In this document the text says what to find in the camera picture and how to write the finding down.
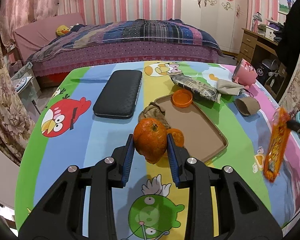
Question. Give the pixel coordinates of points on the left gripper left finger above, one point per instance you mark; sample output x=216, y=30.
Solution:
x=59, y=213

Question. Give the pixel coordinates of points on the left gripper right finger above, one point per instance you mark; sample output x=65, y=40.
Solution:
x=221, y=203

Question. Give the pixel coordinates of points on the orange snack wrapper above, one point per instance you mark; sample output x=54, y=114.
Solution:
x=277, y=145

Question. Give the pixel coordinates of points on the grey printed foil packet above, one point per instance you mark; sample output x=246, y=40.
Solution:
x=196, y=87

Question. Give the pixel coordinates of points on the orange plastic cap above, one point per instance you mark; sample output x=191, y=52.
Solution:
x=182, y=98

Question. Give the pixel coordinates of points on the brown paper wad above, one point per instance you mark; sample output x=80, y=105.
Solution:
x=153, y=110

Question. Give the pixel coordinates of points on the black box under desk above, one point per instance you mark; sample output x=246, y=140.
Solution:
x=263, y=70

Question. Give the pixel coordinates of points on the pink piggy bank mug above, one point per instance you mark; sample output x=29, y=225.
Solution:
x=244, y=74

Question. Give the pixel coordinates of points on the brown rectangular tray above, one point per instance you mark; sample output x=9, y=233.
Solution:
x=203, y=139

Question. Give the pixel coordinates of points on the floral curtain left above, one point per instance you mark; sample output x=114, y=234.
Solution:
x=15, y=123

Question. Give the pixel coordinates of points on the wooden desk with drawers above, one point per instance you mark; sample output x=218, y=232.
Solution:
x=258, y=51

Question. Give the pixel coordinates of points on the desk lamp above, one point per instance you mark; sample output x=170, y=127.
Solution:
x=257, y=17

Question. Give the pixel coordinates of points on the white bedside stool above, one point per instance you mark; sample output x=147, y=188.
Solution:
x=28, y=90

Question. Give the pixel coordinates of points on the black rectangular case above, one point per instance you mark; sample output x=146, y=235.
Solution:
x=119, y=96

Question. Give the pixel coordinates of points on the white wardrobe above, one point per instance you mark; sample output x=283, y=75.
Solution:
x=224, y=20

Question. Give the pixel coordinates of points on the bed with plaid quilt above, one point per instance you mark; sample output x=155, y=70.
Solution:
x=53, y=57

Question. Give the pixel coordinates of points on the yellow duck plush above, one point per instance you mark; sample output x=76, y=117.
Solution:
x=62, y=30

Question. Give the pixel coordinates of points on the pink window curtain left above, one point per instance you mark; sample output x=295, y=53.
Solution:
x=18, y=13

